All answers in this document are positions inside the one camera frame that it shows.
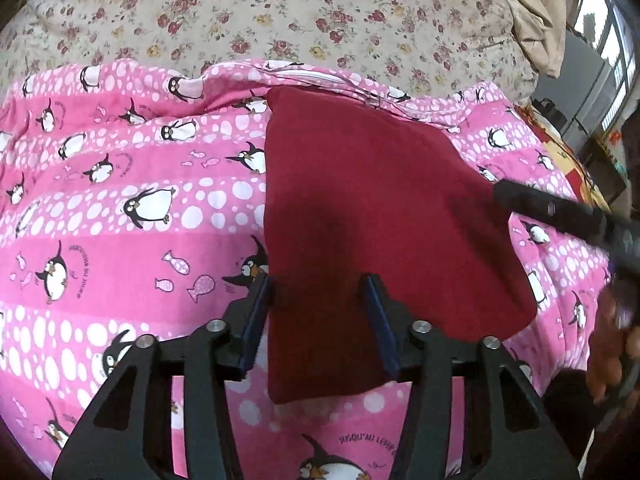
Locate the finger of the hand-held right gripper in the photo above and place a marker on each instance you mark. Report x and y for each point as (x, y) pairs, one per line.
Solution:
(545, 205)

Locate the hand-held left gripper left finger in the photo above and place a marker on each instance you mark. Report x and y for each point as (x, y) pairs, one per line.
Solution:
(252, 317)

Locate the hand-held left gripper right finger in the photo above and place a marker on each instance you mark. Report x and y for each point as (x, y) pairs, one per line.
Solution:
(379, 325)

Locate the dark red garment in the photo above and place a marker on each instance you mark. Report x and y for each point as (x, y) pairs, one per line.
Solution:
(360, 200)

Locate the person's right hand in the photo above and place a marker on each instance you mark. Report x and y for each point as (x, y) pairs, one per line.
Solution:
(607, 345)

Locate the orange patterned sheet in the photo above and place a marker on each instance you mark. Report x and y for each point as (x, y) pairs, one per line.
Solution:
(570, 160)

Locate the grey cabinet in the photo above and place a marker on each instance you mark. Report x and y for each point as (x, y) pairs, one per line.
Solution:
(575, 75)

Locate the window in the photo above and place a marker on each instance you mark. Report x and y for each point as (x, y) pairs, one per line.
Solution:
(607, 40)

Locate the pink penguin print blanket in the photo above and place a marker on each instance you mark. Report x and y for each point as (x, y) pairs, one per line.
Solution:
(125, 185)

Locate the beige curtain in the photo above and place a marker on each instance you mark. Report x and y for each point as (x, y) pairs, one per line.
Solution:
(530, 5)

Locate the floral cream quilt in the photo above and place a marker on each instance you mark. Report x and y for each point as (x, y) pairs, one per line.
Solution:
(240, 10)

